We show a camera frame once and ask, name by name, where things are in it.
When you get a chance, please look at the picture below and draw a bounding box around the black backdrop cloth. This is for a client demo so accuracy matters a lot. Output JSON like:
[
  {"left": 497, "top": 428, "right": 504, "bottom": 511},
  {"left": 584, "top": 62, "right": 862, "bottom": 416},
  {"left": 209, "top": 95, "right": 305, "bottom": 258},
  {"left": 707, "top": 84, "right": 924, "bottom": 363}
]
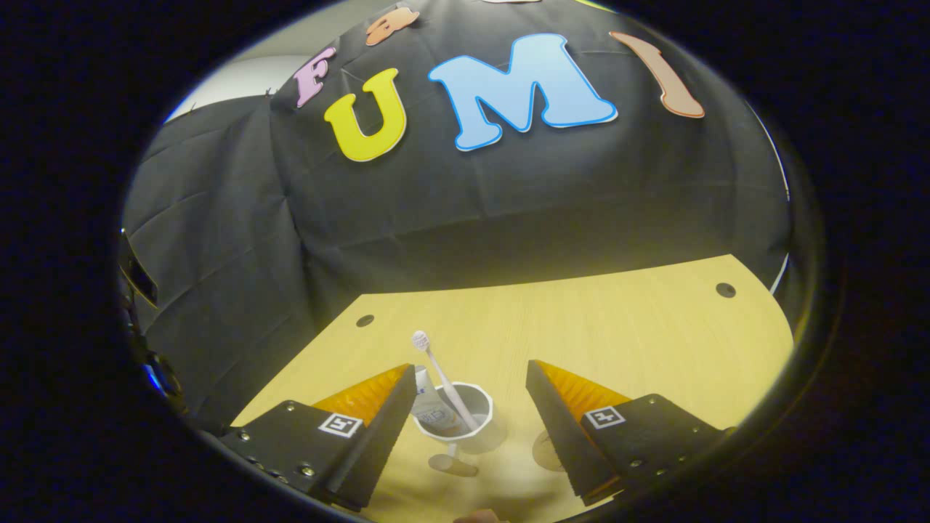
[{"left": 122, "top": 0, "right": 793, "bottom": 437}]

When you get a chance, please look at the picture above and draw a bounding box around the clear cup with white rim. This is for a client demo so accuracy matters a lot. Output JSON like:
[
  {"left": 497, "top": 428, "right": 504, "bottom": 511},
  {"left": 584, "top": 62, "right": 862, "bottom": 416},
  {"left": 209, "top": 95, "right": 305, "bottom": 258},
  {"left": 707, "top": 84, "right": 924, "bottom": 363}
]
[{"left": 411, "top": 381, "right": 496, "bottom": 478}]

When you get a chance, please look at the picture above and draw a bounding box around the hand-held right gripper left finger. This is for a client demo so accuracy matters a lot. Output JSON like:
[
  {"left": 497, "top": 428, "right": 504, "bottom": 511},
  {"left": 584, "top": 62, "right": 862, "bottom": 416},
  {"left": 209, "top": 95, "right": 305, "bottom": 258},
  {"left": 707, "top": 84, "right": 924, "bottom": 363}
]
[{"left": 220, "top": 363, "right": 419, "bottom": 513}]

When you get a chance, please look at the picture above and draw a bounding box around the light wooden desktop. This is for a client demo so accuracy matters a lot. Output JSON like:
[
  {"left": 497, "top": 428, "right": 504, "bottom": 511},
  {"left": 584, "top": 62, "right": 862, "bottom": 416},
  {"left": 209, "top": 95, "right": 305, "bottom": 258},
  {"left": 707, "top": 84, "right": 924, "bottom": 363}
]
[{"left": 229, "top": 254, "right": 795, "bottom": 523}]

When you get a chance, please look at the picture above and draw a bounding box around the white toothbrush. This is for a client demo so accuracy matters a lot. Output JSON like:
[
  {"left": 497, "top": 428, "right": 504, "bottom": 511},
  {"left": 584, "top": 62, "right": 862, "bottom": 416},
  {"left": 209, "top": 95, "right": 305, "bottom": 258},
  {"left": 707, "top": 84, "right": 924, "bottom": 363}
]
[{"left": 411, "top": 331, "right": 480, "bottom": 434}]

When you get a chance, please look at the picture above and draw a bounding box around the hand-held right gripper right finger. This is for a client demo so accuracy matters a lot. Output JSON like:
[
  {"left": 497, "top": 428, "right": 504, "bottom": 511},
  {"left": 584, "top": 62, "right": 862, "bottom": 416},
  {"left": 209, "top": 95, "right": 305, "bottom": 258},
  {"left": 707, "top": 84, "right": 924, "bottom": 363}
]
[{"left": 525, "top": 359, "right": 727, "bottom": 507}]

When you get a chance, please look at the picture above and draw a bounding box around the white toothpaste tube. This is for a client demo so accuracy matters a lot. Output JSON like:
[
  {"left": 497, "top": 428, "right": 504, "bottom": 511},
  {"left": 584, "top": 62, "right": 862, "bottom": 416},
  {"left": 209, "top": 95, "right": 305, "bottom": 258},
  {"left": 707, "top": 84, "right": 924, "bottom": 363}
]
[{"left": 414, "top": 367, "right": 463, "bottom": 431}]

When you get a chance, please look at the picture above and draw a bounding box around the white cable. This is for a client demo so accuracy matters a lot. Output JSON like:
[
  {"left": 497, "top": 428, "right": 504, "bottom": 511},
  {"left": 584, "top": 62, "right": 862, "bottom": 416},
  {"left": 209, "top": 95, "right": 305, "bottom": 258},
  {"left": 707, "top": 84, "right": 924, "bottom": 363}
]
[{"left": 769, "top": 251, "right": 793, "bottom": 295}]

